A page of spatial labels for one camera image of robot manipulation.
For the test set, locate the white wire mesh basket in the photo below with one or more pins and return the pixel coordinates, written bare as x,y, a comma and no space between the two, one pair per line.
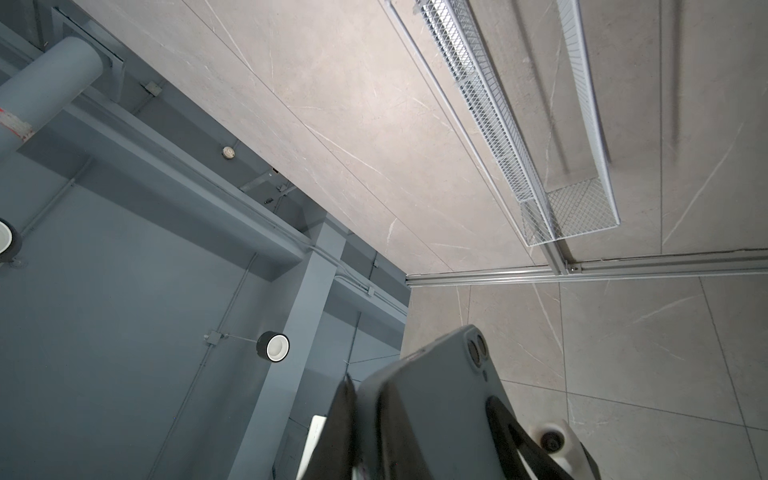
529,90

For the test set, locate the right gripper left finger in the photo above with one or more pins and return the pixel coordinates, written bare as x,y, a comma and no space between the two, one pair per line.
334,456

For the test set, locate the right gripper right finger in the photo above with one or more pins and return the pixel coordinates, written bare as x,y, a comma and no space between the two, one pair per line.
399,452

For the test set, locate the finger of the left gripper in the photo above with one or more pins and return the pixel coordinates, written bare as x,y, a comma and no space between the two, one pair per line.
515,448

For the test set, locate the black phone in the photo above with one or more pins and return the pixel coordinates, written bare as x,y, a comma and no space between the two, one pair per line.
444,387

